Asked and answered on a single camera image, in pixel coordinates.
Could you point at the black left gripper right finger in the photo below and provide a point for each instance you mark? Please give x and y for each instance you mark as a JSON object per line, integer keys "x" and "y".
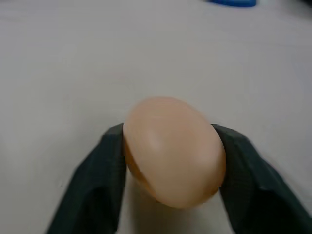
{"x": 256, "y": 185}

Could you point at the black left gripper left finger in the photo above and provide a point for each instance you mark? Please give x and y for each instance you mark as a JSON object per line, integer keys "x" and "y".
{"x": 97, "y": 185}

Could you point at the blue object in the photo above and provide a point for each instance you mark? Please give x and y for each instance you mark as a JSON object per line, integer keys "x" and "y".
{"x": 234, "y": 2}

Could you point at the beige egg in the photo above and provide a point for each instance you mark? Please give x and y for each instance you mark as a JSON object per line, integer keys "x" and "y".
{"x": 174, "y": 151}

